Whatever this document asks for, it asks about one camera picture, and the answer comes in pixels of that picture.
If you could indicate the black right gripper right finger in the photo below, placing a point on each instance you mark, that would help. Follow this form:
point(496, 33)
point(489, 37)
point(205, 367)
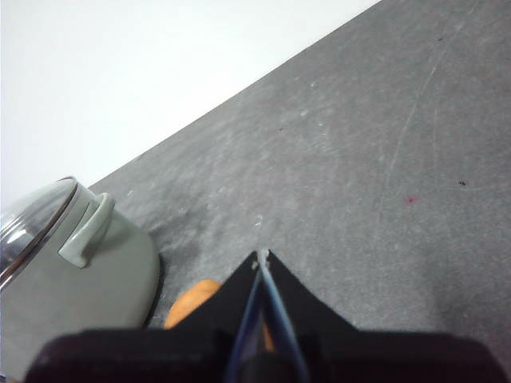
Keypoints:
point(303, 311)

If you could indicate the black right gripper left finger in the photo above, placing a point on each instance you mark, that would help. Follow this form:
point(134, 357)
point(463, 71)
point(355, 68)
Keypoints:
point(223, 307)

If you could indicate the brown potato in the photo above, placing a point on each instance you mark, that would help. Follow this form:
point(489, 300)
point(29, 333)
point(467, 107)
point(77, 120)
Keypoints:
point(191, 303)

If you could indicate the glass lid with grey-green knob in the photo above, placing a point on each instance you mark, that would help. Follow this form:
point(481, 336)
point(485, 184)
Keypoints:
point(32, 215)

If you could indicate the grey-green electric cooking pot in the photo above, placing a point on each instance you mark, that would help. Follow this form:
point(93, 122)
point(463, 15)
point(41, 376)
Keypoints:
point(80, 295)

